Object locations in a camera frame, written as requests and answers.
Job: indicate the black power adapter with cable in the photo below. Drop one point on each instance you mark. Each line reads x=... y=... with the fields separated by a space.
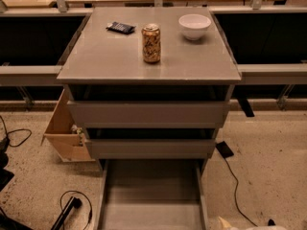
x=226 y=152

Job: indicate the grey top drawer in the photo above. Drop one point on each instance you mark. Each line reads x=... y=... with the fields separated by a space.
x=149 y=114

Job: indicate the dark blue snack packet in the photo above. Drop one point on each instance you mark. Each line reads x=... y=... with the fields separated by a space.
x=120 y=28

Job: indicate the open cardboard box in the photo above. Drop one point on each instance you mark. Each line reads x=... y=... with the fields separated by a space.
x=62 y=133

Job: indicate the black stand with cable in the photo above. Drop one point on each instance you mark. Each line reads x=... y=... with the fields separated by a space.
x=73 y=203

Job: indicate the white ceramic bowl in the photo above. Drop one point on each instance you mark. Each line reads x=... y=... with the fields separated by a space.
x=194 y=26

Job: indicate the grey drawer cabinet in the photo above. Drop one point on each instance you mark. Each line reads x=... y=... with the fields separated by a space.
x=140 y=90

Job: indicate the patterned drink can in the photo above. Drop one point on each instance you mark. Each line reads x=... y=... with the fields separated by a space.
x=151 y=43

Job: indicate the grey middle drawer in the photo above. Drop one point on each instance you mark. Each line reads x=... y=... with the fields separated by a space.
x=150 y=149

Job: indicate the grey bottom drawer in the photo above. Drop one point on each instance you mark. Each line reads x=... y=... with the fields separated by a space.
x=151 y=195

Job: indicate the grey drawer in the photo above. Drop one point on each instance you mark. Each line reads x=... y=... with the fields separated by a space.
x=151 y=195
x=149 y=114
x=150 y=149

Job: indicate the dark equipment at left edge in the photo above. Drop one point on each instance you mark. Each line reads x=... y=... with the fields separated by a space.
x=5 y=176

